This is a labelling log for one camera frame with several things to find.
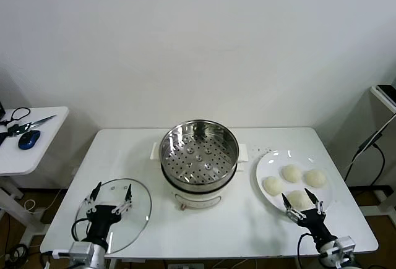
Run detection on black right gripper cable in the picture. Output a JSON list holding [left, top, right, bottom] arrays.
[[297, 233, 319, 269]]

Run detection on black coiled floor cable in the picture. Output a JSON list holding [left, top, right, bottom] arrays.
[[0, 242, 30, 263]]

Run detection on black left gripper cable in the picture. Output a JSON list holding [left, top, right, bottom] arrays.
[[72, 218, 91, 242]]

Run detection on stainless steel steamer basket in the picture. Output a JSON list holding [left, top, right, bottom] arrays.
[[150, 120, 249, 189]]

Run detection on large white plate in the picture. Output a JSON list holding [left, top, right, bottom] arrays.
[[256, 149, 334, 219]]

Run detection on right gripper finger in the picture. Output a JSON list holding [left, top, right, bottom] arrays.
[[282, 193, 306, 221], [304, 187, 326, 216]]

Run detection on white electric cooking pot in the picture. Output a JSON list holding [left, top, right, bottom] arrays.
[[160, 160, 245, 211]]

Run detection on blue computer mouse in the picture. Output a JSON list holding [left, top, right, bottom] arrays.
[[17, 129, 41, 150]]

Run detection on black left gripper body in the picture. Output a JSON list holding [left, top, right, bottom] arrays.
[[83, 205, 122, 250]]

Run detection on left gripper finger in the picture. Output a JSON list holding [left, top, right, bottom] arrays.
[[82, 181, 102, 215], [111, 184, 134, 216]]

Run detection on black power adapter cable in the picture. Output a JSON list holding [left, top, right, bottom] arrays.
[[343, 113, 396, 189]]

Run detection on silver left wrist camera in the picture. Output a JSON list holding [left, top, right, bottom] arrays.
[[51, 241, 94, 263]]

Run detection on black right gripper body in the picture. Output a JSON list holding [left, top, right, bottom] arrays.
[[297, 211, 338, 251]]

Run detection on round glass pot lid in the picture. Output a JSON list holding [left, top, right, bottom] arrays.
[[74, 177, 153, 255]]

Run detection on metal scissors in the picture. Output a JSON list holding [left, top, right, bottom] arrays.
[[8, 114, 58, 136]]

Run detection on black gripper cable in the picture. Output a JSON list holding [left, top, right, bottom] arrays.
[[297, 233, 319, 269], [72, 218, 91, 242]]

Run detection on small white side table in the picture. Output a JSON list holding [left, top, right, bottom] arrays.
[[0, 106, 70, 253]]

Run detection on white steamed baozi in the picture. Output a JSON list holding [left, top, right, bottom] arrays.
[[262, 176, 286, 197], [304, 169, 327, 188], [286, 190, 314, 211], [281, 164, 303, 184]]

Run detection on white floor cable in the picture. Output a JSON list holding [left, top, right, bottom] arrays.
[[24, 187, 64, 214]]

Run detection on black flat device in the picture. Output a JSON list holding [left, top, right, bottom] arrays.
[[377, 83, 396, 105]]

